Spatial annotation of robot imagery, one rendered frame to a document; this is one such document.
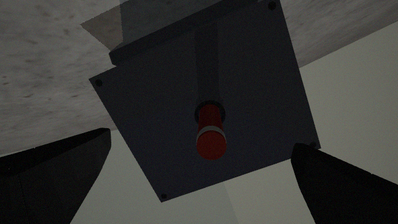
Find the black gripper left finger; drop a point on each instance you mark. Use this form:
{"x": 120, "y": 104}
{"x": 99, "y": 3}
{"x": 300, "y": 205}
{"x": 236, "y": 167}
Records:
{"x": 47, "y": 184}

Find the dark grey panel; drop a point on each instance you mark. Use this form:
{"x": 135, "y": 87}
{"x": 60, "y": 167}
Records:
{"x": 234, "y": 54}

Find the red peg with white band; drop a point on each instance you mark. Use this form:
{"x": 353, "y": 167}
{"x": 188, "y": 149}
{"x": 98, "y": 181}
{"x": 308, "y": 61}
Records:
{"x": 211, "y": 141}

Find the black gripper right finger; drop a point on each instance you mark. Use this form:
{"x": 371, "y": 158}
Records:
{"x": 337, "y": 192}

